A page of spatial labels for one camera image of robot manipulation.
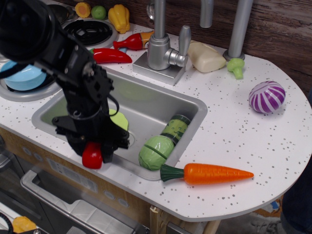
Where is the silver oven door handle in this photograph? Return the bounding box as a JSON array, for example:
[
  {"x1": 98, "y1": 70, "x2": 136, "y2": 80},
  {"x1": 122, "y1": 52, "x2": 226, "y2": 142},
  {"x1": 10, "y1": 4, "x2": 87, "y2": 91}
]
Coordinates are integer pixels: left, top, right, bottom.
[{"x1": 21, "y1": 170, "x2": 150, "y2": 234}]

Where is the black stove burner back right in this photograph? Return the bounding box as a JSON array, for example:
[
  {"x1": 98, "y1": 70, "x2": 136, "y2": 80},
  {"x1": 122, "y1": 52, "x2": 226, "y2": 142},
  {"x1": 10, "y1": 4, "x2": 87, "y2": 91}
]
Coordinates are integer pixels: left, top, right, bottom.
[{"x1": 63, "y1": 19, "x2": 118, "y2": 49}]

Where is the purple striped toy onion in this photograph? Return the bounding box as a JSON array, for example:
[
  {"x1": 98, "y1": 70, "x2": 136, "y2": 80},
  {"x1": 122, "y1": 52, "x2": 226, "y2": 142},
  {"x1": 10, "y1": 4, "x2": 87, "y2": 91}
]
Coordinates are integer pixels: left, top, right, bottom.
[{"x1": 249, "y1": 81, "x2": 286, "y2": 114}]

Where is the green toy cabbage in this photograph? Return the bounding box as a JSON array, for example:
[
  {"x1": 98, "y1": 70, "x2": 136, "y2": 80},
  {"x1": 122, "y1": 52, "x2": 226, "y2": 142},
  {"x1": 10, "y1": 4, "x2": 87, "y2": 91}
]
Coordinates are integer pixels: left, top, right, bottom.
[{"x1": 138, "y1": 135, "x2": 175, "y2": 171}]

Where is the green toy apple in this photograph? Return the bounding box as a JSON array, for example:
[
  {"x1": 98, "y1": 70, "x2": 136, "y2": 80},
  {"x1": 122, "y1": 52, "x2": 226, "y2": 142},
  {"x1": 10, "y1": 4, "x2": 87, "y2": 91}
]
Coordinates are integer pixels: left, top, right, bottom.
[{"x1": 91, "y1": 5, "x2": 107, "y2": 20}]

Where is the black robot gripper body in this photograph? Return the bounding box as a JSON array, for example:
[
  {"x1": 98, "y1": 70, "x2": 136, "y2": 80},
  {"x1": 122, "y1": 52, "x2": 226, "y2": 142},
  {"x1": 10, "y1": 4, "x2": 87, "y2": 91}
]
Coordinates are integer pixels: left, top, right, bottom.
[{"x1": 52, "y1": 116, "x2": 129, "y2": 149}]

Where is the red toy chili pepper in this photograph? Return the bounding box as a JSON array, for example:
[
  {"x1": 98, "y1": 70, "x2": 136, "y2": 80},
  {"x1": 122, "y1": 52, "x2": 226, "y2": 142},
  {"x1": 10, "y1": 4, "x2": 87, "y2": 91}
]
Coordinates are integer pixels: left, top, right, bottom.
[{"x1": 89, "y1": 48, "x2": 132, "y2": 64}]

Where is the orange toy carrot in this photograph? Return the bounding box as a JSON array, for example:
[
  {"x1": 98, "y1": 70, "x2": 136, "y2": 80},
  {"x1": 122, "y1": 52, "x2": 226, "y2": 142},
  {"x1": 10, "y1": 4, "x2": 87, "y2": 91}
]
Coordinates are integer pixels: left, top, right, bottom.
[{"x1": 160, "y1": 163, "x2": 254, "y2": 185}]

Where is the cream toy bottle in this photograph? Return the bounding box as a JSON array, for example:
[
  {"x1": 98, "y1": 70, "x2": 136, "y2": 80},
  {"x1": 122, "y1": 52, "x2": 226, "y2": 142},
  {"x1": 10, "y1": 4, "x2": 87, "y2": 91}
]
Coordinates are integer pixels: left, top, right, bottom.
[{"x1": 187, "y1": 40, "x2": 226, "y2": 73}]

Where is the yellow object bottom left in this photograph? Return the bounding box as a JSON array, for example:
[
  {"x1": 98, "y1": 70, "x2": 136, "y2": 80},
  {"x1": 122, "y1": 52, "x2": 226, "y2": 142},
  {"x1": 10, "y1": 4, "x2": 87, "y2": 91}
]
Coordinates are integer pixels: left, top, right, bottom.
[{"x1": 12, "y1": 216, "x2": 37, "y2": 234}]

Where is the silver toy faucet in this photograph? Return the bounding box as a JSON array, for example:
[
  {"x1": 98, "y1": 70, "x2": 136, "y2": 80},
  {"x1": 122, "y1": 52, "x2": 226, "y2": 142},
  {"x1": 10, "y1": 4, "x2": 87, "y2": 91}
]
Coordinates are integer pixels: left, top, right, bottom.
[{"x1": 133, "y1": 0, "x2": 191, "y2": 86}]

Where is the grey vertical post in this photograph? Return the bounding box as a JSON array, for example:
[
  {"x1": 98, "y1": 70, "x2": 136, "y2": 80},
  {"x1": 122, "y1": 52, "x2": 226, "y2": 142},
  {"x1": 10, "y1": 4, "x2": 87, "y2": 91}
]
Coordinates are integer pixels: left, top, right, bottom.
[{"x1": 223, "y1": 0, "x2": 254, "y2": 61}]

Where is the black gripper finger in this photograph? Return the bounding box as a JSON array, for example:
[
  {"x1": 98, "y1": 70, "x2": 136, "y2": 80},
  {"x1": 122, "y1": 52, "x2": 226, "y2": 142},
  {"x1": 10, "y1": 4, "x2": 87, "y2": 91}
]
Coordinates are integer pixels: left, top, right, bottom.
[
  {"x1": 101, "y1": 142, "x2": 120, "y2": 163},
  {"x1": 67, "y1": 138, "x2": 86, "y2": 156}
]

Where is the light green toy plate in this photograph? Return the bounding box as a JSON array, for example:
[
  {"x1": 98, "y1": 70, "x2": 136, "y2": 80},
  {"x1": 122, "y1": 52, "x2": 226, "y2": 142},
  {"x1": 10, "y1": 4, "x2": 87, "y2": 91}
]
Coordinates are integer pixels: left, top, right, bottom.
[{"x1": 109, "y1": 109, "x2": 129, "y2": 131}]

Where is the green labelled toy can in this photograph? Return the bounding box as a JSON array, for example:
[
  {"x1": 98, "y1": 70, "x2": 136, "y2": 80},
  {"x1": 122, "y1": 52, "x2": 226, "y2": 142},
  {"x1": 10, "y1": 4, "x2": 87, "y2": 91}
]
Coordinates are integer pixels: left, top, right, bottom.
[{"x1": 160, "y1": 115, "x2": 191, "y2": 145}]

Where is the red and white toy sushi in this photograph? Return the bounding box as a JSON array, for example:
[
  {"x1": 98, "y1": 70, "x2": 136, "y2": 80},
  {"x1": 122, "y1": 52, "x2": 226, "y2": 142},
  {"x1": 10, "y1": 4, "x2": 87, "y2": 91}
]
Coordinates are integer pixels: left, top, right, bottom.
[{"x1": 82, "y1": 142, "x2": 103, "y2": 169}]

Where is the grey hanging handle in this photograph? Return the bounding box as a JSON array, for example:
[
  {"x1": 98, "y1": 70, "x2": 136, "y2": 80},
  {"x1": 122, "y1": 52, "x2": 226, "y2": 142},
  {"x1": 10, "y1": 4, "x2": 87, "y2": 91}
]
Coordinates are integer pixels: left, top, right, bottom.
[{"x1": 200, "y1": 0, "x2": 214, "y2": 28}]

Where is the light blue toy bowl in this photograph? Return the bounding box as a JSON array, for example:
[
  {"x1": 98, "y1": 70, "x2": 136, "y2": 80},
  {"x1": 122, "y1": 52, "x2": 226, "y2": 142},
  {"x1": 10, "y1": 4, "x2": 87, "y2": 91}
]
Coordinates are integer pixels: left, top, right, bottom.
[{"x1": 4, "y1": 65, "x2": 47, "y2": 91}]

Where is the stove burner front left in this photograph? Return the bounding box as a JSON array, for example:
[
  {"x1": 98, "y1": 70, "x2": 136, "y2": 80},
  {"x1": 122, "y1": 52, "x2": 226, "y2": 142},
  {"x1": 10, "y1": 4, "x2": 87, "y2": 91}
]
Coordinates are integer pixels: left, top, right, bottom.
[{"x1": 0, "y1": 75, "x2": 61, "y2": 102}]

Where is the yellow toy bell pepper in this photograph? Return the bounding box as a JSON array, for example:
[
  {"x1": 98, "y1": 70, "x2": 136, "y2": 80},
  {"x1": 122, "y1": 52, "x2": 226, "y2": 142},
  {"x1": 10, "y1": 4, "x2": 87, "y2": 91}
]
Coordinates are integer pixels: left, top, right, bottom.
[{"x1": 108, "y1": 4, "x2": 130, "y2": 34}]

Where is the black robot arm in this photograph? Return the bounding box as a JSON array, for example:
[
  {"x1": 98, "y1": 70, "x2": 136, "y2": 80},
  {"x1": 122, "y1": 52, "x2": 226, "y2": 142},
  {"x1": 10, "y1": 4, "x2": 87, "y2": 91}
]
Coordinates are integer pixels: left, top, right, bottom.
[{"x1": 0, "y1": 0, "x2": 129, "y2": 163}]

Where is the orange toy pumpkin slice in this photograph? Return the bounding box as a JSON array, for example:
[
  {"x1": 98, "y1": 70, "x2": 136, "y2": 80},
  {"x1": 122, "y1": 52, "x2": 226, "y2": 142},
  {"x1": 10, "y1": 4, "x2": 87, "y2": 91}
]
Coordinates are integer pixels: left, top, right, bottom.
[{"x1": 75, "y1": 2, "x2": 92, "y2": 19}]

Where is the steel pot lid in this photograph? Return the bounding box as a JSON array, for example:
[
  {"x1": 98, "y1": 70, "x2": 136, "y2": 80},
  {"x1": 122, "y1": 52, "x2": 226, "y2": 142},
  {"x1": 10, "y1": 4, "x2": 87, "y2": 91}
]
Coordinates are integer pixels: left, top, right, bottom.
[{"x1": 48, "y1": 4, "x2": 78, "y2": 24}]

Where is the green toy broccoli piece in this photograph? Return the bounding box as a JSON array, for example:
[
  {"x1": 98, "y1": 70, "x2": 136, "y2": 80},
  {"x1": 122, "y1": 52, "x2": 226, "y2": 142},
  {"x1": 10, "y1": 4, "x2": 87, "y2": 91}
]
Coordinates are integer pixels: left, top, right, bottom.
[{"x1": 227, "y1": 58, "x2": 245, "y2": 79}]

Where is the red toy ketchup bottle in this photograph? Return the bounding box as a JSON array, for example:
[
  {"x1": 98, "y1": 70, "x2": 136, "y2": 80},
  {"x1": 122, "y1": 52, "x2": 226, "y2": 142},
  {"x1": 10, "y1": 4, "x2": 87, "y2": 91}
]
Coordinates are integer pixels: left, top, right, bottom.
[{"x1": 113, "y1": 31, "x2": 154, "y2": 50}]

